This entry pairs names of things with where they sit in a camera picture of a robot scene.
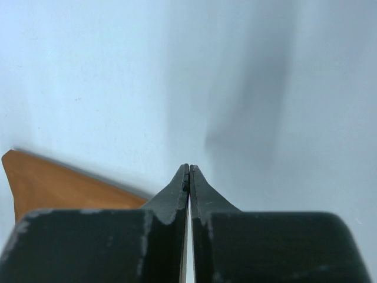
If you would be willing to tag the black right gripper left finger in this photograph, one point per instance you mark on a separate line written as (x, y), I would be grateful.
(147, 244)

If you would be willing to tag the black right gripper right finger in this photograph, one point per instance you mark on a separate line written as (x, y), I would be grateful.
(230, 245)

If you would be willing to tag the orange-brown cloth napkin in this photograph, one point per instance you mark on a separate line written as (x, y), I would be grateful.
(40, 184)

